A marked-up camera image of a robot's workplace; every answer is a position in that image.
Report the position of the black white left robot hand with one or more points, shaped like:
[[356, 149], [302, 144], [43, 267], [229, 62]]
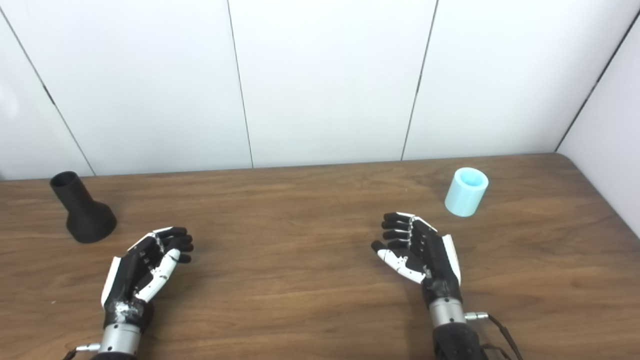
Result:
[[132, 270]]

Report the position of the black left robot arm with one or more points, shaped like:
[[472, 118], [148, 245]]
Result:
[[120, 342]]

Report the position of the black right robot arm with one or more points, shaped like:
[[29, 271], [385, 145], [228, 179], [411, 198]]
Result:
[[452, 335]]

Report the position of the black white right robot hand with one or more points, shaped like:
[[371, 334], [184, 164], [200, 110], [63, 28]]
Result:
[[435, 260]]

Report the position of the black flared nozzle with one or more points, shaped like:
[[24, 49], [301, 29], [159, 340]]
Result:
[[87, 215]]

